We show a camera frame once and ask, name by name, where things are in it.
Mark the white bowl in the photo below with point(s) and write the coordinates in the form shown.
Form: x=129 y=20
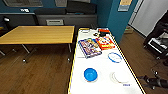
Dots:
x=118 y=77

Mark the solid blue bowl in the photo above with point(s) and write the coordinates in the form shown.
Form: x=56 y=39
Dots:
x=90 y=74

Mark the black wheeled cart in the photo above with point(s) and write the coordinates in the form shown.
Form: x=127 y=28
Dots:
x=156 y=43

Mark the white yellow-legged game table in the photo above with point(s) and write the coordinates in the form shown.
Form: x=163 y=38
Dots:
x=100 y=63

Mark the red black toy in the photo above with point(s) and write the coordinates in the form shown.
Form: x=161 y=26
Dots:
x=104 y=31

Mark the white lounge door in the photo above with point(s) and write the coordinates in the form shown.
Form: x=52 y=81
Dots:
x=148 y=16

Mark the purple board game box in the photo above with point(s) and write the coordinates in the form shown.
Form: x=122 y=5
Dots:
x=89 y=47

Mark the small white game piece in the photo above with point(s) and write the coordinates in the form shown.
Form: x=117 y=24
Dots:
x=96 y=33

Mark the white paper sheet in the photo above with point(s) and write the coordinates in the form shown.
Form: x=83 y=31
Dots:
x=85 y=31

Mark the dark grey sofa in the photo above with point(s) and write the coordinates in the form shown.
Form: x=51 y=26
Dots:
x=73 y=18

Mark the large interior window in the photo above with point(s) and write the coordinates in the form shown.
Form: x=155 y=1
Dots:
x=61 y=2

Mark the large yellow table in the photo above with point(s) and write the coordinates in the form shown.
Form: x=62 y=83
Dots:
x=36 y=34

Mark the medium interior window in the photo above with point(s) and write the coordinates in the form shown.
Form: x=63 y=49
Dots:
x=23 y=2

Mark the long dark bench sofa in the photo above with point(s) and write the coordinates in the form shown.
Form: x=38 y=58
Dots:
x=13 y=20

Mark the yellow wall notice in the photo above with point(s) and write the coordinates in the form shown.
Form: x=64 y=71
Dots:
x=125 y=5

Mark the small white wall sign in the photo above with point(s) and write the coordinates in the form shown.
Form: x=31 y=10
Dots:
x=24 y=10

